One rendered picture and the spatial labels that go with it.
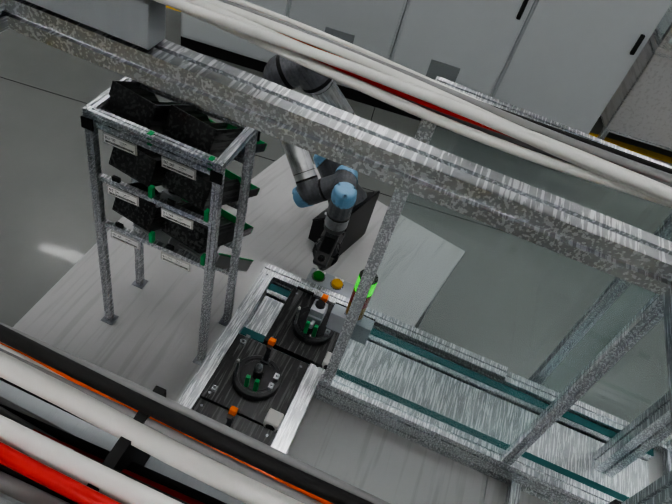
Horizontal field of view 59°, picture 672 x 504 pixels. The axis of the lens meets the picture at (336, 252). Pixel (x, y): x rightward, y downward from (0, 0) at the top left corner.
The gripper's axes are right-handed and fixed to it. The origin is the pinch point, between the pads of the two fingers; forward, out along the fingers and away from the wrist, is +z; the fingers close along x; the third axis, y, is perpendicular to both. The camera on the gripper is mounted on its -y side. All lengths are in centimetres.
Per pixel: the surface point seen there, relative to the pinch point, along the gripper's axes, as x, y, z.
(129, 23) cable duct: 19, -77, -112
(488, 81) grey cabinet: -36, 280, 51
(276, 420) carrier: -9, -57, 1
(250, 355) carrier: 6.8, -40.6, 3.2
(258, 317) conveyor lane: 11.8, -22.8, 8.7
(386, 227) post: -17, -37, -62
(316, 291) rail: -1.7, -6.4, 4.3
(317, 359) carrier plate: -12.0, -32.2, 3.2
